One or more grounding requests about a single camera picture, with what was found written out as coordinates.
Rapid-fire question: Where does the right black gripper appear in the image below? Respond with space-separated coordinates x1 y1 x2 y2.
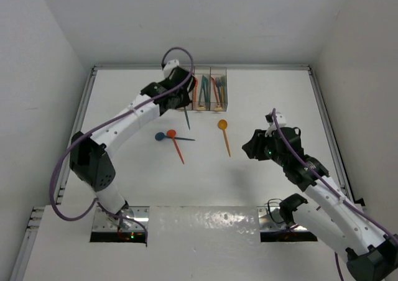
242 128 287 167

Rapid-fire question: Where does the red-orange knife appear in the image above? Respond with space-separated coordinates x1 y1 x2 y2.
192 77 198 103

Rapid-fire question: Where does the teal spoon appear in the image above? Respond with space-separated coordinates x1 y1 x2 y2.
183 107 191 131

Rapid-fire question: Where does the red-orange fork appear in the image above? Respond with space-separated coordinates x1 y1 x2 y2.
211 76 221 107

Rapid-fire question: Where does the blue fork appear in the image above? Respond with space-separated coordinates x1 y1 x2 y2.
215 77 222 101

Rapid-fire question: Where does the yellow-orange spoon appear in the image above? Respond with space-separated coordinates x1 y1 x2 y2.
218 119 231 157

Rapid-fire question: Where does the teal fork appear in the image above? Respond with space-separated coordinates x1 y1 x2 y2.
221 76 226 92

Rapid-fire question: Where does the red-orange spoon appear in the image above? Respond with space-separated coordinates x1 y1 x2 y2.
166 129 185 164

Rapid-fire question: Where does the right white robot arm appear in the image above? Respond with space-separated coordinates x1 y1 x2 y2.
242 127 397 280

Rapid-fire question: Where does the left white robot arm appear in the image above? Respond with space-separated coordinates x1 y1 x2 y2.
69 65 193 214

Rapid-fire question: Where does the middle clear container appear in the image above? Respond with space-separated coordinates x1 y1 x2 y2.
193 66 211 111

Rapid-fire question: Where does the clear container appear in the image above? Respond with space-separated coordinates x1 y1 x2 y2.
173 67 192 111
210 67 228 112
193 66 211 111

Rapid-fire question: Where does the left clear container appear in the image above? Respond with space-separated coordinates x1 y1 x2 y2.
173 67 192 111

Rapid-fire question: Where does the right clear container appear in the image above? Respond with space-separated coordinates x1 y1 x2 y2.
210 67 228 112

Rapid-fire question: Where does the dark blue spoon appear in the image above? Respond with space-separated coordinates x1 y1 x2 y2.
155 132 195 141

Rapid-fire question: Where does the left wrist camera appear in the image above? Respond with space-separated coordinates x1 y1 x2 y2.
162 59 180 78

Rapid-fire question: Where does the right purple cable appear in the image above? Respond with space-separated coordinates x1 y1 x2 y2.
270 108 398 281

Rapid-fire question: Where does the purple cable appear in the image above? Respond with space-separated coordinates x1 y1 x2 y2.
270 108 398 281
49 47 195 243

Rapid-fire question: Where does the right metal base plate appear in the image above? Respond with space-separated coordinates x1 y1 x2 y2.
257 205 307 233

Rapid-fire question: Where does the metal base plate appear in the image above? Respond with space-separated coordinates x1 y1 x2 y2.
257 205 307 233
29 205 150 234

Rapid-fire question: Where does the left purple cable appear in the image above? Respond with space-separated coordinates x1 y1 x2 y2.
49 47 195 243

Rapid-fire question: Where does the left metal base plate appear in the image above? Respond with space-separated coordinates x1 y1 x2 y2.
29 205 150 234

